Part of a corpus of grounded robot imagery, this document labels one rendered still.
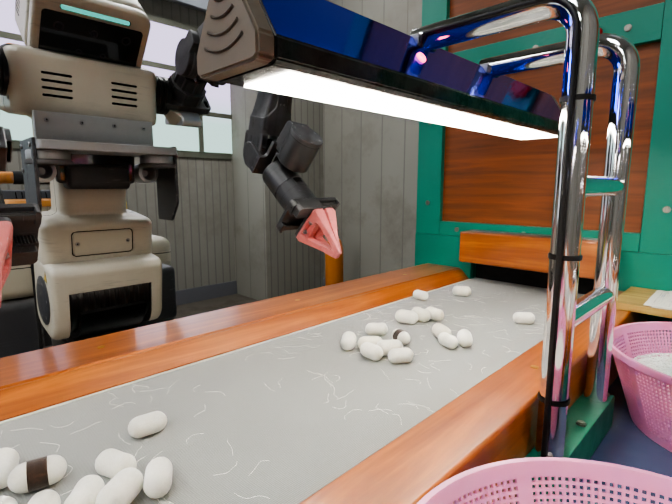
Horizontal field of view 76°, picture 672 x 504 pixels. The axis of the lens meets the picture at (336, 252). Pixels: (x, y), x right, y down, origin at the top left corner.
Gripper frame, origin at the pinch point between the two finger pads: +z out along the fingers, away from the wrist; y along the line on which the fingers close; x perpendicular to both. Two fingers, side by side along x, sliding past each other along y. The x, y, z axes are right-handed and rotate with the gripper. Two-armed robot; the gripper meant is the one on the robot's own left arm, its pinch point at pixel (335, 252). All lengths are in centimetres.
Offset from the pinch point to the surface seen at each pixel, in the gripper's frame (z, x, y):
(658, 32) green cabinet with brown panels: 0, -48, 47
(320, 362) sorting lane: 15.0, 2.3, -12.8
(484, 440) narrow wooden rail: 31.6, -15.5, -18.3
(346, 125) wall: -197, 93, 227
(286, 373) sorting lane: 14.6, 2.7, -17.9
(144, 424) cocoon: 14.9, 0.3, -35.2
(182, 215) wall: -207, 200, 115
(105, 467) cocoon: 17.7, -2.0, -39.5
